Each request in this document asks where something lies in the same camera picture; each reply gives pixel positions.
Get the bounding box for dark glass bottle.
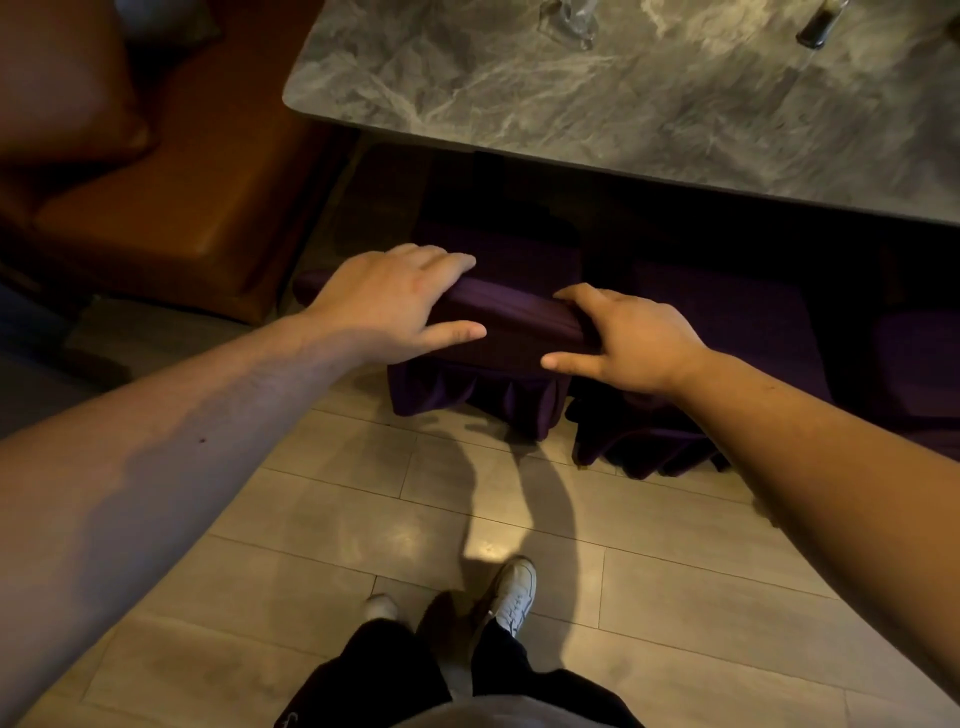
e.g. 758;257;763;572
795;0;853;51

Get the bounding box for person's left forearm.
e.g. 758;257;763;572
0;311;335;728

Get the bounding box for black trousers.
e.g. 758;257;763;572
273;616;648;728

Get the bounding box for grey shirt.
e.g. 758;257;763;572
396;693;575;728

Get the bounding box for orange leather cushion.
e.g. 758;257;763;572
0;0;155;165

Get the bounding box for purple fabric covered chair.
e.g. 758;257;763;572
292;216;603;444
566;255;835;481
831;300;960;463

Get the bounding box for person's right hand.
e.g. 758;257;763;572
539;282;711;399

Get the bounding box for orange leather bench seat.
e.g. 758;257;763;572
0;0;357;327

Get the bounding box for person's left hand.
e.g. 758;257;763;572
302;243;489;366

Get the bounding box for clear glass vessel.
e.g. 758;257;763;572
535;0;602;51

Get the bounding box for white right shoe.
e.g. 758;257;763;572
478;555;538;639

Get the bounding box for person's right forearm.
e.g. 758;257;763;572
673;351;960;687

